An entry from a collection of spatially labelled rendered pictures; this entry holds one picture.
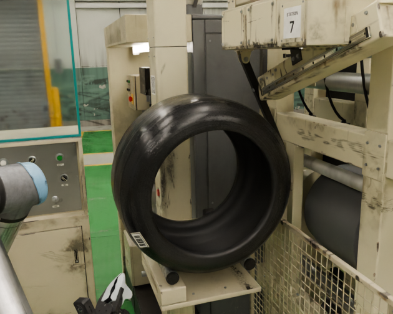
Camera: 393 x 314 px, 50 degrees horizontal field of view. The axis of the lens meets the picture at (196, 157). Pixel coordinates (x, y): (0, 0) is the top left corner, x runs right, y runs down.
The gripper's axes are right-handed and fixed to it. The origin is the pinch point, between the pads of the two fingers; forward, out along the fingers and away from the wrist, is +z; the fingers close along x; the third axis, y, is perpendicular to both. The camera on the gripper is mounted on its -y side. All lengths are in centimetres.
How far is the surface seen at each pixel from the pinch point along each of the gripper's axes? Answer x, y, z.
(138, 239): -0.4, 2.0, 13.4
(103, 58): -623, 179, 689
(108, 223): -237, 139, 141
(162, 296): -5.2, 23.4, 5.1
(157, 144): 15.0, -16.0, 33.0
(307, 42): 61, -17, 53
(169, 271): -1.9, 19.9, 11.8
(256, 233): 23.3, 29.0, 29.1
